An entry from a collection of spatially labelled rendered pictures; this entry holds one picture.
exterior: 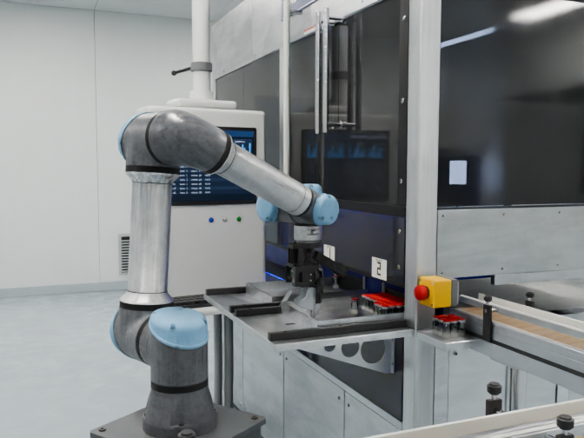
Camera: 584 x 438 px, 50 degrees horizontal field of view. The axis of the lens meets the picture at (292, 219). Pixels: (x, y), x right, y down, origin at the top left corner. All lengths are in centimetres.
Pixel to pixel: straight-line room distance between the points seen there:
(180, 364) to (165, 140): 44
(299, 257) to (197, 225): 90
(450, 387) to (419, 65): 88
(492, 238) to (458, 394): 45
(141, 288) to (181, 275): 113
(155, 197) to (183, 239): 113
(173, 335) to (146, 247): 22
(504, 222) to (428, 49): 53
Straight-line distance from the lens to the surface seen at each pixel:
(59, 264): 706
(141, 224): 138
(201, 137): 128
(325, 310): 195
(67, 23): 715
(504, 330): 164
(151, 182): 137
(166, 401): 131
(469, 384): 191
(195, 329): 127
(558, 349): 152
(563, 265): 205
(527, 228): 194
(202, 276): 254
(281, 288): 227
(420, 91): 172
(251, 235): 261
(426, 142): 172
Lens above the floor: 131
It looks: 5 degrees down
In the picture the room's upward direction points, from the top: straight up
